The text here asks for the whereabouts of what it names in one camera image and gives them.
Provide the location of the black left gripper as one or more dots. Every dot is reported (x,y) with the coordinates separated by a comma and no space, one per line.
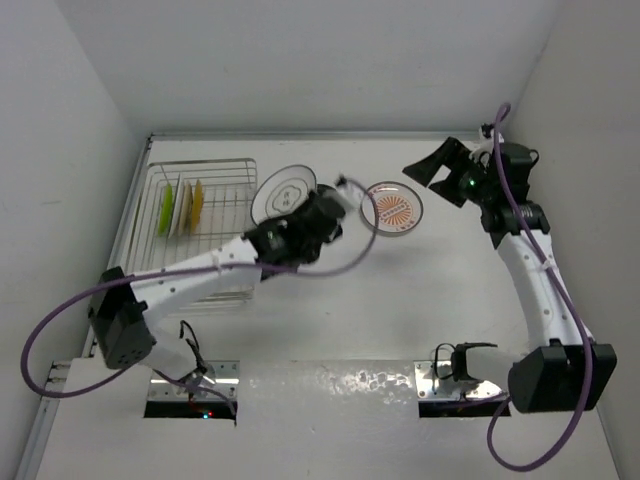
(316,189)

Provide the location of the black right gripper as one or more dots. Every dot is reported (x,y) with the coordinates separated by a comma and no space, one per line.
(449,154)

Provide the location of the plain white plate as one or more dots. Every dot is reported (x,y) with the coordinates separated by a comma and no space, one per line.
(282,192)

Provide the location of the white plate orange sunburst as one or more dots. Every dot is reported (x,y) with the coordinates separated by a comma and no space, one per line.
(399,208)

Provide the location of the yellow plate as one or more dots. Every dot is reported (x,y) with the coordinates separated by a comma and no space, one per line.
(197,206)

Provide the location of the large white plate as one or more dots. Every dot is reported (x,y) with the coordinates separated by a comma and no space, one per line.
(177,206)

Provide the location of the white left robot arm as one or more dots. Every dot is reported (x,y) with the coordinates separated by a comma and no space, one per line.
(126,315)

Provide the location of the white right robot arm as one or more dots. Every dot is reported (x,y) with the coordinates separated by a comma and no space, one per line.
(564,368)

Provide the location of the beige plate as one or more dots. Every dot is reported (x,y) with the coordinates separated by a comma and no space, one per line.
(186,208)

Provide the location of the lime green plate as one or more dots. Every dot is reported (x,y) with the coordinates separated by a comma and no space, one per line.
(166,211)

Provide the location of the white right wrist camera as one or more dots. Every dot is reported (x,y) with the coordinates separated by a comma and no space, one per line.
(487,140)

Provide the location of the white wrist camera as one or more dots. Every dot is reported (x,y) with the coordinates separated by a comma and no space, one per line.
(350,194)
(487,140)

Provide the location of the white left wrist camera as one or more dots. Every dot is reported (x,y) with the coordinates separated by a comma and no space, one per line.
(350,194)

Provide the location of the metal wire dish rack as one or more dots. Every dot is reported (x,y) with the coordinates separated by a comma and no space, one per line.
(229,187)

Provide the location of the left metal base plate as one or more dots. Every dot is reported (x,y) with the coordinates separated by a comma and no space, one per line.
(219,383)

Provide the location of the metal base plate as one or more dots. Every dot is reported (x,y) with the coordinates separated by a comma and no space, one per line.
(219,383)
(434,383)

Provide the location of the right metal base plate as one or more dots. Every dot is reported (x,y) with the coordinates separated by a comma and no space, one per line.
(434,383)

